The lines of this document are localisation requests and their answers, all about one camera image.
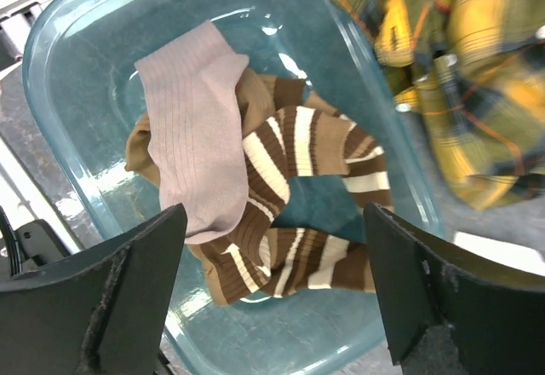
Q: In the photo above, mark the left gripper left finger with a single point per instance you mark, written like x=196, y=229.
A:
x=99, y=311

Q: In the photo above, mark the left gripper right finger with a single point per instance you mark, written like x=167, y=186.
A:
x=446, y=310

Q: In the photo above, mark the brown striped sock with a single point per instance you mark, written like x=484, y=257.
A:
x=289, y=260
x=306, y=142

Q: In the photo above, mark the grey sock red stripes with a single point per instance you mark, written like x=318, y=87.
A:
x=196, y=130

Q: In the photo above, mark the plain tan sock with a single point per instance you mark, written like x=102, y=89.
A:
x=259, y=96

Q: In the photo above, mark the white towel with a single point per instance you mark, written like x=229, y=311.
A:
x=496, y=250

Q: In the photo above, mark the yellow plaid shirt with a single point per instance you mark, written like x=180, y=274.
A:
x=474, y=70

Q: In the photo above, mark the teal plastic basin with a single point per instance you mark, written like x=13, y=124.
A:
x=85, y=94

